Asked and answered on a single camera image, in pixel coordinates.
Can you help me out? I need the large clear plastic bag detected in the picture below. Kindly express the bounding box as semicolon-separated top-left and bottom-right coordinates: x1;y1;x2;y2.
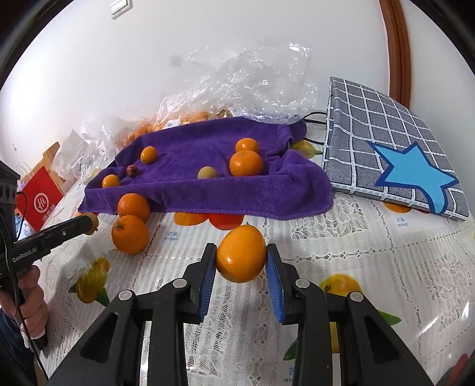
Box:
158;36;318;129

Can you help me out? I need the person's left forearm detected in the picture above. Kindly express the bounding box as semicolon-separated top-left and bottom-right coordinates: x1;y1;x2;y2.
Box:
0;308;38;386

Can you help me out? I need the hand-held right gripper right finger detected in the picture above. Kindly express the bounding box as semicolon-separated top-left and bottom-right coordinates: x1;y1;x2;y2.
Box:
265;243;435;386

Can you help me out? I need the purple towel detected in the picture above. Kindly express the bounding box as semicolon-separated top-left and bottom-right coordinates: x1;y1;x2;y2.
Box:
78;116;334;219

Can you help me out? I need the brown wooden door frame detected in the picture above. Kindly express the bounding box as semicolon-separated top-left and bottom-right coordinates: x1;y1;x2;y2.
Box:
379;0;412;108

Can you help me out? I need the white lace printed tablecloth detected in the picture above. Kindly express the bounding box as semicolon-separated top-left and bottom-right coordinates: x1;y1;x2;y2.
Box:
33;122;475;386

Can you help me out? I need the thin black cord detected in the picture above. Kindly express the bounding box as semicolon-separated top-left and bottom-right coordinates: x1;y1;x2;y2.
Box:
302;110;329;146

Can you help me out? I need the oval orange mango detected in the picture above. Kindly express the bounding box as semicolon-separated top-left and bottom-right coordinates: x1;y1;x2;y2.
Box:
215;222;268;284

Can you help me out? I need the person's left hand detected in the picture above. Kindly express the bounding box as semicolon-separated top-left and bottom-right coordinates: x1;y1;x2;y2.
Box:
17;265;49;339

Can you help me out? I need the red paper bag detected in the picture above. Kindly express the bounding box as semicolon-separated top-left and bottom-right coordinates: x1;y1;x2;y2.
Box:
17;161;64;231

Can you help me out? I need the grey checked cushion blue star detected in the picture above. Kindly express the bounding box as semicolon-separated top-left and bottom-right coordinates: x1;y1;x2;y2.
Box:
321;77;470;222

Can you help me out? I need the pile of bagged mandarins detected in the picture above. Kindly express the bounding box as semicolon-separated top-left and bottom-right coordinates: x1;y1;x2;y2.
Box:
128;110;210;146

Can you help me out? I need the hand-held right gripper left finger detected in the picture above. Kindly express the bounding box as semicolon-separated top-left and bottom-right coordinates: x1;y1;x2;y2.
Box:
46;243;218;386

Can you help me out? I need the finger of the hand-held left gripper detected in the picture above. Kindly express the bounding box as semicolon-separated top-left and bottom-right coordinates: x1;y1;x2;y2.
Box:
42;214;95;252

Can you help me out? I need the white plastic bag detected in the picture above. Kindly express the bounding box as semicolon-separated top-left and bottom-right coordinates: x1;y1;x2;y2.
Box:
50;130;90;182

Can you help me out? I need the small clear plastic bag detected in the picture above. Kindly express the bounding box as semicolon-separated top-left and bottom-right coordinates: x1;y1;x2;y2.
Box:
80;116;156;182

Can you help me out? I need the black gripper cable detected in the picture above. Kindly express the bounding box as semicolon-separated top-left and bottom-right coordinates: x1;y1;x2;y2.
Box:
7;191;50;383

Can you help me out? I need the white light switch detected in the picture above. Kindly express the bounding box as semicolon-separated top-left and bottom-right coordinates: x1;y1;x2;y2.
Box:
110;0;133;19

